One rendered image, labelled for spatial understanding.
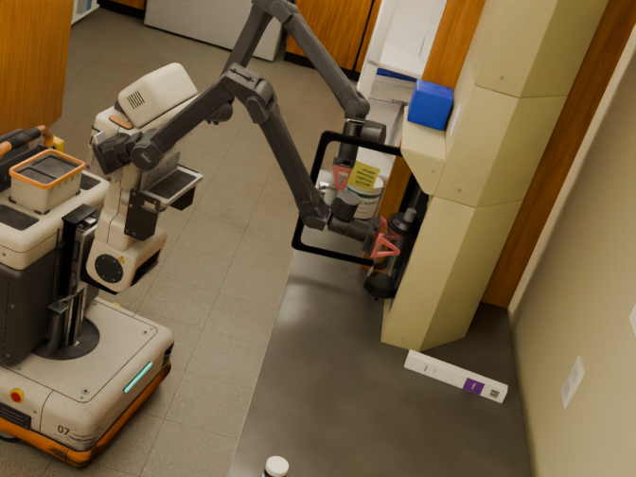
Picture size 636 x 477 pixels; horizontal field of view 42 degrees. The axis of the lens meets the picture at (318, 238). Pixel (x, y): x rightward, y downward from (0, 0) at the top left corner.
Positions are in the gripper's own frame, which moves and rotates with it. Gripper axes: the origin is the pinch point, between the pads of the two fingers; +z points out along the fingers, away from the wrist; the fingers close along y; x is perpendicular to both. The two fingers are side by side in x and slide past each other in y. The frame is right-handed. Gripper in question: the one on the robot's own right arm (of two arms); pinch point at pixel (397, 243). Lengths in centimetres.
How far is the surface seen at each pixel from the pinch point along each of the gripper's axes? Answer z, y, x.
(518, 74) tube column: 7, -15, -59
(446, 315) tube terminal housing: 19.0, -10.4, 10.6
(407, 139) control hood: -9.9, -7.6, -32.8
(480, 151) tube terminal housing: 6.8, -14.5, -38.8
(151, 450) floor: -48, 16, 122
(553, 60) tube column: 14, -9, -64
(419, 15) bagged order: -7, 124, -34
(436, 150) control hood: -2.2, -9.0, -33.4
